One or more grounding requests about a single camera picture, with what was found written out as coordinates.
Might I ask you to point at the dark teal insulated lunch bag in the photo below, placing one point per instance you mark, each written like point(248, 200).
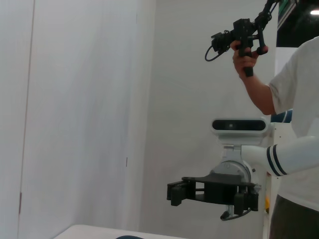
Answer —
point(132, 237)

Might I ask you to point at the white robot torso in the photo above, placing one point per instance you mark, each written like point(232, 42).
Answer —
point(281, 132)

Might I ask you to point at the operator dark trousers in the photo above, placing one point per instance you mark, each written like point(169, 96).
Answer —
point(294, 221)

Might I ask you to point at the operator hand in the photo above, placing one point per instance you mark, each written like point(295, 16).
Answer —
point(240, 62)

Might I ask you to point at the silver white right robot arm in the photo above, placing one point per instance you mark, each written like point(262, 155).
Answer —
point(294, 156)

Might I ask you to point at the operator forearm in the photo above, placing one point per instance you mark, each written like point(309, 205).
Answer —
point(259, 94)

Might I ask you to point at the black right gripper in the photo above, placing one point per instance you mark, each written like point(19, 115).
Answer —
point(216, 189)

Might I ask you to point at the bright ceiling lamp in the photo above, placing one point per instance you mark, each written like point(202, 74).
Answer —
point(314, 12)

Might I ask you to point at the white robot head camera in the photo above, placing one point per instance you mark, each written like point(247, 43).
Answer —
point(239, 125)

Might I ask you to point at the green ceiling truss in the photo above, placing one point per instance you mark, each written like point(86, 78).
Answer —
point(286, 10)

